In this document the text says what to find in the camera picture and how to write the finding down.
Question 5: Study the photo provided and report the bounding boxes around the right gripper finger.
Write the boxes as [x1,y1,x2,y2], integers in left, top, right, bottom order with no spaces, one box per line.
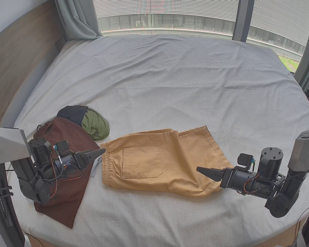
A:
[196,166,223,176]
[197,168,222,183]

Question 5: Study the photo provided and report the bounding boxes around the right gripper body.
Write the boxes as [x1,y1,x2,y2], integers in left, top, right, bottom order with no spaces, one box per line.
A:
[220,167,250,191]

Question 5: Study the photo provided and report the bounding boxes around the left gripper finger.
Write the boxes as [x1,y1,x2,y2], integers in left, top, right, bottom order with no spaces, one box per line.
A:
[83,148,106,161]
[84,152,105,169]

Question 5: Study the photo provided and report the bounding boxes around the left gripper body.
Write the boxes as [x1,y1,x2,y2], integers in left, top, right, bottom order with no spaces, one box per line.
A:
[57,151,87,172]

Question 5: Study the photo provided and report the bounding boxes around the tan shorts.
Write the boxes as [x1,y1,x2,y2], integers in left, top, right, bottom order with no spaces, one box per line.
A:
[100,124,235,198]

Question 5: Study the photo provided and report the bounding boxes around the bed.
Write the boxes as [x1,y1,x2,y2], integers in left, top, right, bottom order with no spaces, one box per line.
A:
[0,0,309,247]

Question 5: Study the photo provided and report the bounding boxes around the pale blue garment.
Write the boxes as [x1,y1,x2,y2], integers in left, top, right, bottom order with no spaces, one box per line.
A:
[91,157,102,177]

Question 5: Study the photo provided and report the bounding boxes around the brown shorts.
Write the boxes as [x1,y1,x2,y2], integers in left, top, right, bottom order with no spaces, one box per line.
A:
[32,116,101,229]

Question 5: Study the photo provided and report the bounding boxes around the green garment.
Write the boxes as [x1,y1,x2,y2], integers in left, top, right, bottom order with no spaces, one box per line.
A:
[82,108,110,141]

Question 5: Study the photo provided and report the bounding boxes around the black garment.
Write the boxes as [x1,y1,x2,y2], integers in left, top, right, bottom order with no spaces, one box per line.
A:
[57,105,89,127]

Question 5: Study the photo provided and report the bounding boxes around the window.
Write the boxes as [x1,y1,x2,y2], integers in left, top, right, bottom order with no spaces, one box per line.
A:
[89,0,309,74]

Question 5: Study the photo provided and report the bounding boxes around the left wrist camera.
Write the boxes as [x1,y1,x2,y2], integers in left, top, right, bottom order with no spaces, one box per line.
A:
[54,139,70,156]

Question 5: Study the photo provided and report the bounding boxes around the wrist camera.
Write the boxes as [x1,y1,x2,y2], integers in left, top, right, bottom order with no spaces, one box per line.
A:
[54,139,70,156]
[236,153,256,170]

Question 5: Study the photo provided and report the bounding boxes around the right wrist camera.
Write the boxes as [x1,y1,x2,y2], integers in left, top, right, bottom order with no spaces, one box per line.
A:
[236,153,256,170]

